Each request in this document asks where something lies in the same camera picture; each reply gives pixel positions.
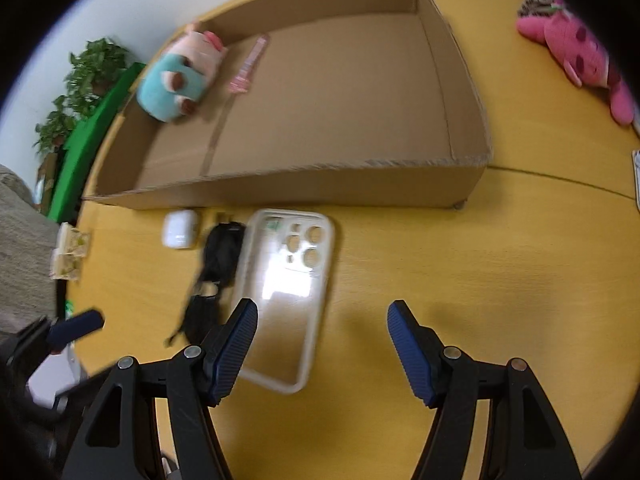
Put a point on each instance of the large potted green plant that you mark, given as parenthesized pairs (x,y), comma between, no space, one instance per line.
(95,65)

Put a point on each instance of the white flat item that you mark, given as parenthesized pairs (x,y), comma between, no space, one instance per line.
(636,180)

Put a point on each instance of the long green board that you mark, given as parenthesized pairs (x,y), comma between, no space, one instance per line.
(85,145)

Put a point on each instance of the leopard print pouch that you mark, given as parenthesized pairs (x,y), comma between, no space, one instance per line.
(535,5)

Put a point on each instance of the teal pink green plush toy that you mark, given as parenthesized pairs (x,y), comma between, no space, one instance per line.
(170,85)

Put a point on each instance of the small potted green plant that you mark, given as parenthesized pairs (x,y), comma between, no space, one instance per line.
(55,127)

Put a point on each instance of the clear phone case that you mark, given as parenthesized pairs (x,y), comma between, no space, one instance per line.
(290,280)

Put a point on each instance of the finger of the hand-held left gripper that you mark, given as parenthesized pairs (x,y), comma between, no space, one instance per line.
(75,327)

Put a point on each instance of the cardboard box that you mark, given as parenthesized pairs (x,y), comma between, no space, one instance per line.
(350,110)

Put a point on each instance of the white earbuds case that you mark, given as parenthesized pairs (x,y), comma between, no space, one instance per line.
(179,230)

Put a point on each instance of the pink translucent pen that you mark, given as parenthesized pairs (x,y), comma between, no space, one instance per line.
(247,66)

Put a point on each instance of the beige fabric sofa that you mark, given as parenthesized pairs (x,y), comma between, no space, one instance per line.
(25,250)

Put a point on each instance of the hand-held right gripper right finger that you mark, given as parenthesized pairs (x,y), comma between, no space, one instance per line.
(412,350)

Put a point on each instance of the clear plastic package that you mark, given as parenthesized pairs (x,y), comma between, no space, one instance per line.
(70,252)

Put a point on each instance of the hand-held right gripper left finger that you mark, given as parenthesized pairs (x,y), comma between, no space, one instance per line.
(232,350)

